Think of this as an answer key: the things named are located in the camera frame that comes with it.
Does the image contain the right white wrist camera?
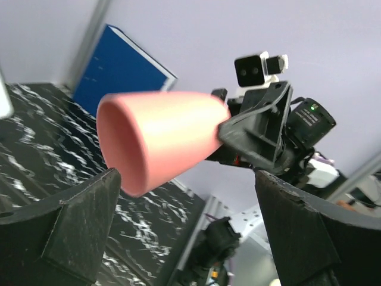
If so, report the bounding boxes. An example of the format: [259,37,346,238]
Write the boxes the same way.
[234,51,289,97]

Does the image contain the pink plastic cup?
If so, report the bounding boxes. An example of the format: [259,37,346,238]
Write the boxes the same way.
[96,91,230,197]

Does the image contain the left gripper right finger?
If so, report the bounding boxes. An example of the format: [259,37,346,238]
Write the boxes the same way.
[255,170,380,285]

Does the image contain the blue folder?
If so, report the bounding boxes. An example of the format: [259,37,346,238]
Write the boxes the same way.
[73,25,177,116]

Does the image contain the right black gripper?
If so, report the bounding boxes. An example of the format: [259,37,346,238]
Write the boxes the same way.
[208,82,295,172]

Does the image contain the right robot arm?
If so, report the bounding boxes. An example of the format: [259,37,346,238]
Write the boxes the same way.
[176,82,336,285]

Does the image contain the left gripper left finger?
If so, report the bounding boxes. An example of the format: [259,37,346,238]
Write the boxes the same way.
[1,168,121,285]

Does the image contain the white whiteboard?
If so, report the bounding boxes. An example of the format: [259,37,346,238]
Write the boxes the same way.
[0,72,14,119]

